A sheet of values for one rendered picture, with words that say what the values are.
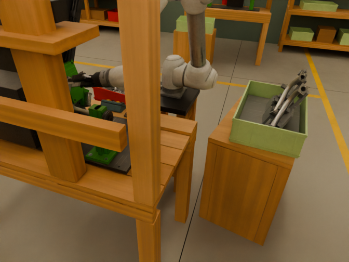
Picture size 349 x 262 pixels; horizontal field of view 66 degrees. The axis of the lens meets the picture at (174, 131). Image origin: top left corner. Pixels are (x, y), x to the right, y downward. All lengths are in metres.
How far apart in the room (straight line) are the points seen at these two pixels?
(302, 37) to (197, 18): 4.91
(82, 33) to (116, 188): 0.67
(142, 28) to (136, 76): 0.15
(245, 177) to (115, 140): 1.07
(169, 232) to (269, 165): 0.94
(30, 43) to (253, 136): 1.23
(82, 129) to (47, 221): 1.50
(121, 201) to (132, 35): 0.73
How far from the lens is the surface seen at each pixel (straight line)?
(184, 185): 1.91
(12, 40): 1.03
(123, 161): 1.36
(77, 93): 1.58
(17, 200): 2.66
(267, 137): 1.65
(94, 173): 1.35
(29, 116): 1.14
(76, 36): 1.00
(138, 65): 0.82
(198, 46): 1.67
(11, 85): 1.46
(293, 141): 1.66
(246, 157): 1.71
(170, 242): 2.12
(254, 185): 1.82
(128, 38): 0.80
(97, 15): 7.30
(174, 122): 1.63
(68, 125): 1.03
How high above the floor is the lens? 1.79
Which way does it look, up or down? 35 degrees down
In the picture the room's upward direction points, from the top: 2 degrees clockwise
